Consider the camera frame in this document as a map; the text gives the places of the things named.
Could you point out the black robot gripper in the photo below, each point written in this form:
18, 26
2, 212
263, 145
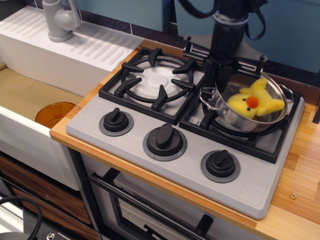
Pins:
225, 52

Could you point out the stainless steel pot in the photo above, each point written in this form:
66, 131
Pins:
216, 101

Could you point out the yellow stuffed duck toy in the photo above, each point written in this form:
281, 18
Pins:
255, 101

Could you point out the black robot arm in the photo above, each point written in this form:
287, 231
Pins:
233, 10

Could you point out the black middle stove knob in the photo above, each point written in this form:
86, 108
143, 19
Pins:
165, 143

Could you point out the black stove knob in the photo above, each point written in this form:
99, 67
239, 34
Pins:
220, 166
165, 143
116, 123

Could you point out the black right stove knob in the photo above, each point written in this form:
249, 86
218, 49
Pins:
220, 166

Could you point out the grey toy stove top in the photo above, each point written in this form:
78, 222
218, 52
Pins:
250, 193

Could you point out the black left stove knob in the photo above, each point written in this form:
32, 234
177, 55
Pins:
116, 123

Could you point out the black left burner grate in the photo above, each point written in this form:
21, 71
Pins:
154, 86

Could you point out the black burner grate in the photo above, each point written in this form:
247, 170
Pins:
154, 86
265, 145

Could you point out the black right burner grate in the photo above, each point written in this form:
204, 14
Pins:
265, 145

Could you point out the grey toy faucet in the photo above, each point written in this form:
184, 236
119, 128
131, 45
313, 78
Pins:
60, 22

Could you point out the oven door with window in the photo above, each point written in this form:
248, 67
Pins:
220, 229

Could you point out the white toy sink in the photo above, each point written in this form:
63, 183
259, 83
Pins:
36, 72

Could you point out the wooden drawer front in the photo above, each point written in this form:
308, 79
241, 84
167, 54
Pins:
60, 205

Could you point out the black oven door handle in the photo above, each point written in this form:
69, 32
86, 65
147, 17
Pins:
147, 213

